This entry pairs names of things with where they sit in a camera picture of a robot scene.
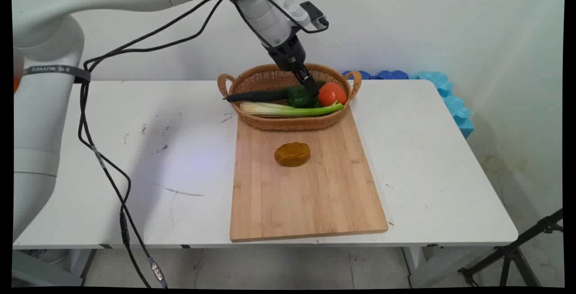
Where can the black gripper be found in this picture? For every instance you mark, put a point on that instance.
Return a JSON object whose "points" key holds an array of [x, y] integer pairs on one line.
{"points": [[288, 55]]}

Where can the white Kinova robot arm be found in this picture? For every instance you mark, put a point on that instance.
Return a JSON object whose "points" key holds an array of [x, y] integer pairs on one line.
{"points": [[45, 105]]}

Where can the green bell pepper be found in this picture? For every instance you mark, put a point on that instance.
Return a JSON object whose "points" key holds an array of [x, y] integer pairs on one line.
{"points": [[298, 97]]}

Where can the red tomato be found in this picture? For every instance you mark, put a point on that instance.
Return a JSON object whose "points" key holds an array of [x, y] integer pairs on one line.
{"points": [[332, 93]]}

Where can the green celery stalk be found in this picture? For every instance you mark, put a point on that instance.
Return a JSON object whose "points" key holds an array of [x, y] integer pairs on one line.
{"points": [[288, 110]]}

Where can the woven wicker basket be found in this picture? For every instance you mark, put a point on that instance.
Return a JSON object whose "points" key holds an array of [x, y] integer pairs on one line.
{"points": [[288, 124]]}

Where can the dark blue foam piece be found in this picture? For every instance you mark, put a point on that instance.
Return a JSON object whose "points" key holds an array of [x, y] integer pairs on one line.
{"points": [[392, 74], [357, 75]]}

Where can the long dark eggplant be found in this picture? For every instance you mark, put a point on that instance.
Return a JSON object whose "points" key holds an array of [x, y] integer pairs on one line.
{"points": [[256, 96]]}

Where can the brown potato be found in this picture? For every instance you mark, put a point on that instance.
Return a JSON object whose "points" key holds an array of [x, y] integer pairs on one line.
{"points": [[292, 154]]}

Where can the wooden cutting board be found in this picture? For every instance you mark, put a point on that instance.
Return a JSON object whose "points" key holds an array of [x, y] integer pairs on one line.
{"points": [[306, 195]]}

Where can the cyan foam strip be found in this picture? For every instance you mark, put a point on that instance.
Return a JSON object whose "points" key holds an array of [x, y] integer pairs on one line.
{"points": [[454, 105]]}

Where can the white table leg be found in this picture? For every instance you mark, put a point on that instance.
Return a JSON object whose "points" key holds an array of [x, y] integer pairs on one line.
{"points": [[416, 267]]}

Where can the black tripod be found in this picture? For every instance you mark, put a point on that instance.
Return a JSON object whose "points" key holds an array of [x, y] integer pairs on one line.
{"points": [[510, 253]]}

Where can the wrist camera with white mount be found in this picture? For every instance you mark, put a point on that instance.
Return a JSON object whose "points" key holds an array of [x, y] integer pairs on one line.
{"points": [[298, 13]]}

